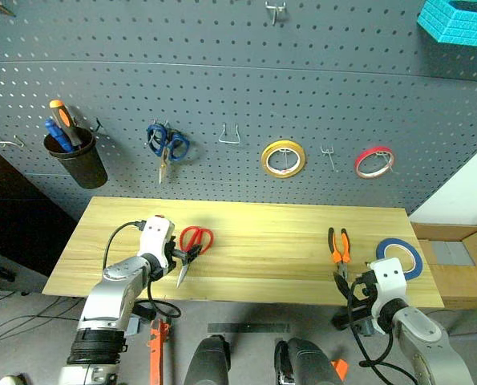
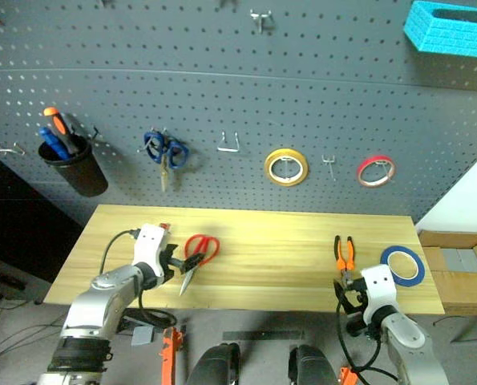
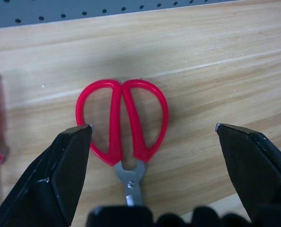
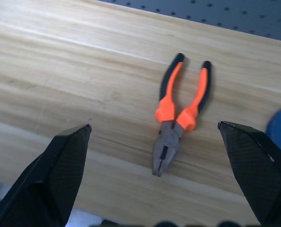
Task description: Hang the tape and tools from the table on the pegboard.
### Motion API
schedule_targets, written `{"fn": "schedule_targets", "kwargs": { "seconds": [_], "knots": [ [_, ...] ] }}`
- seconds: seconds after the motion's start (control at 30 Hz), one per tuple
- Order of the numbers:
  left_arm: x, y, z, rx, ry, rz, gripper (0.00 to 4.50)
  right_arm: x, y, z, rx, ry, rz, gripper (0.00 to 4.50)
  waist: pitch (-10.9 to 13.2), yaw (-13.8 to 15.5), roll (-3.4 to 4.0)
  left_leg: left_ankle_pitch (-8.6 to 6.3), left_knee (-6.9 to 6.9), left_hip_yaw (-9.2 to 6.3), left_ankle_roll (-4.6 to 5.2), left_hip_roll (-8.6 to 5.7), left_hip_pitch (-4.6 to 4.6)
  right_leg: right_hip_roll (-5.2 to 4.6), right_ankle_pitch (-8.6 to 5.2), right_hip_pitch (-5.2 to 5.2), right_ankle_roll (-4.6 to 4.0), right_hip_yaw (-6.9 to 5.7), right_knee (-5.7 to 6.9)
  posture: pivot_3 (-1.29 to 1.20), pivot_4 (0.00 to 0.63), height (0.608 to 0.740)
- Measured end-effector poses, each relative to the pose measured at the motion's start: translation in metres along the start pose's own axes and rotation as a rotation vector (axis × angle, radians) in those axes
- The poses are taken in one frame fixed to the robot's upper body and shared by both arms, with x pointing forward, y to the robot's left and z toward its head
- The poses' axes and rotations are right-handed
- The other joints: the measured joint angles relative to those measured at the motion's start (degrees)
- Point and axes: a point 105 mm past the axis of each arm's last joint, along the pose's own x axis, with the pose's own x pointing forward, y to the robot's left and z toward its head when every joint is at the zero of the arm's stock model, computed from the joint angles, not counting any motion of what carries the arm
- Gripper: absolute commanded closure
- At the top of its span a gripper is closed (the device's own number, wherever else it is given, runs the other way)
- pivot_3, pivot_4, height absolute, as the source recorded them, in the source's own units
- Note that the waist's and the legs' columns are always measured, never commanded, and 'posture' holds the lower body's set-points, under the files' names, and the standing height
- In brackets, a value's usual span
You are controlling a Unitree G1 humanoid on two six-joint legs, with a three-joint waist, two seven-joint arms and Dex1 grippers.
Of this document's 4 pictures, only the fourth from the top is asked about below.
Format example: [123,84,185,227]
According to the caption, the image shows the blue tape roll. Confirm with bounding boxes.
[265,105,281,159]

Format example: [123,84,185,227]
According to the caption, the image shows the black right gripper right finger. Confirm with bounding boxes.
[217,121,281,227]

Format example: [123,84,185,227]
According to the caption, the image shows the orange and black pliers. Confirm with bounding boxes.
[152,52,213,177]

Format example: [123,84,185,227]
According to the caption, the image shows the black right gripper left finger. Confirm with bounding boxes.
[0,124,92,227]

